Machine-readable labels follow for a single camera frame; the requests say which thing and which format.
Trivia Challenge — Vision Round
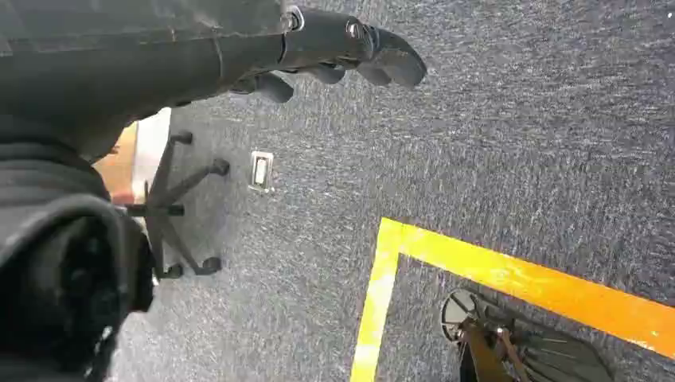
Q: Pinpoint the silver floor socket plate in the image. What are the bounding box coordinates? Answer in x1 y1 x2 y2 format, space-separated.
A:
248 150 275 194

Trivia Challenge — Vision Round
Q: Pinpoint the black office chair base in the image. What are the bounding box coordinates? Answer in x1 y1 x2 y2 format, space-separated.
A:
124 131 232 280

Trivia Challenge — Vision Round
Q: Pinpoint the orange panel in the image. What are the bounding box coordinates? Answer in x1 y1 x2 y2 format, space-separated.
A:
93 122 139 207

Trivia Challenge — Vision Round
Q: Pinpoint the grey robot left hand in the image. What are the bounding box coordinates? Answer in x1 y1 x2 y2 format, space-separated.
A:
0 0 428 382

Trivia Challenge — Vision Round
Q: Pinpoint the yellow floor tape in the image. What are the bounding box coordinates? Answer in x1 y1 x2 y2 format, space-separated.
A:
349 216 675 382

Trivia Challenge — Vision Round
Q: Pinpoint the ribbed grey left arm sleeve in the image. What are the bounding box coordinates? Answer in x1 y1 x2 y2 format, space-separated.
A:
0 116 111 259

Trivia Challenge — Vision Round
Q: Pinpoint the white panel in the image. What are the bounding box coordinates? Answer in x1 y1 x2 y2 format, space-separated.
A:
131 107 173 205

